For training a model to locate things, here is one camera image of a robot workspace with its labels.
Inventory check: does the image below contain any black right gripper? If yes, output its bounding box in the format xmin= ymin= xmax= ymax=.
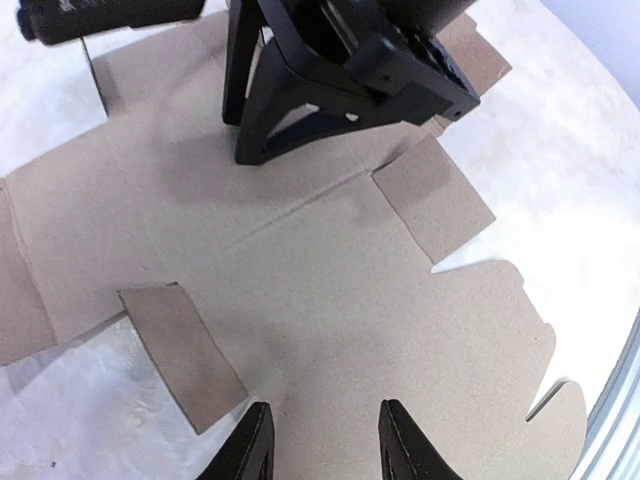
xmin=222 ymin=0 xmax=480 ymax=166

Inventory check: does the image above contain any brown cardboard box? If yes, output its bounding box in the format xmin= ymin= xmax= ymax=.
xmin=1 ymin=12 xmax=586 ymax=479

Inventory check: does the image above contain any front aluminium frame rail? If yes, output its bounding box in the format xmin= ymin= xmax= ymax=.
xmin=583 ymin=321 xmax=639 ymax=479

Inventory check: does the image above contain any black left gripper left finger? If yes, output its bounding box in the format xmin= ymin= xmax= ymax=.
xmin=197 ymin=402 xmax=275 ymax=480

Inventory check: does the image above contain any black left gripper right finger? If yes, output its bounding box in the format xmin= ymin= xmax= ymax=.
xmin=378 ymin=399 xmax=462 ymax=480

